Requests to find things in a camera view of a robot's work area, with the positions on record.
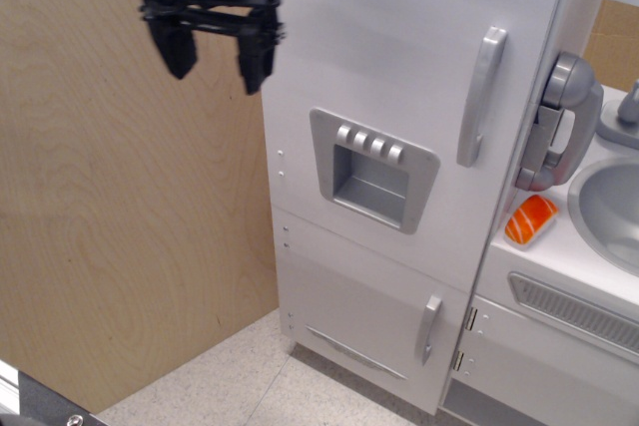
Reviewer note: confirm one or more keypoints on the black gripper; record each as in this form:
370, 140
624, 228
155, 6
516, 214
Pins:
254, 23

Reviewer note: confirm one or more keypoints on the white fridge door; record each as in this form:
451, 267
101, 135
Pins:
403, 67

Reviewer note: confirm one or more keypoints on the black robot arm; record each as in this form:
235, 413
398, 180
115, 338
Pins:
253, 23

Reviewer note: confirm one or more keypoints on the white toy fridge cabinet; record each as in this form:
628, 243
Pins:
569, 33

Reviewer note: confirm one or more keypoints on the grey ice dispenser panel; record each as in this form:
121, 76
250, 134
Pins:
372, 173

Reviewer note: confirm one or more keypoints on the white lower freezer door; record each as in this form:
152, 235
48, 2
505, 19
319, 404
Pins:
362, 311

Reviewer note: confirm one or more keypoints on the grey toy telephone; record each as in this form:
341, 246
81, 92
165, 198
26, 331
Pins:
564, 125

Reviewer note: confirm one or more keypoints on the orange salmon sushi toy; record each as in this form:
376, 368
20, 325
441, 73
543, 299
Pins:
530, 221

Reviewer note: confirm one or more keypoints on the brown cardboard box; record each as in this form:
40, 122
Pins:
612, 49

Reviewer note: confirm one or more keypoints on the grey toy faucet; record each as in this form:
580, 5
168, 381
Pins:
618, 122

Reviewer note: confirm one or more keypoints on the grey toy sink basin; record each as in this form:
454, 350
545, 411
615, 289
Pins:
603, 206

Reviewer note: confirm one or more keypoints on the white kitchen counter unit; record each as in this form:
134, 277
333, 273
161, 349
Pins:
552, 332

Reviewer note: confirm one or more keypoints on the grey vent grille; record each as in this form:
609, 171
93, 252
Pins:
575, 312

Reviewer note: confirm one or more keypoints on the grey fridge door handle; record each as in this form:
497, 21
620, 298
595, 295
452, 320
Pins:
477, 99

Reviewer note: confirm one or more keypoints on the grey lower door handle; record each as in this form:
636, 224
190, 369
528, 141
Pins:
423, 346

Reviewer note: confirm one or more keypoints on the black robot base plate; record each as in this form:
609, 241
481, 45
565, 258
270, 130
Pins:
26, 401

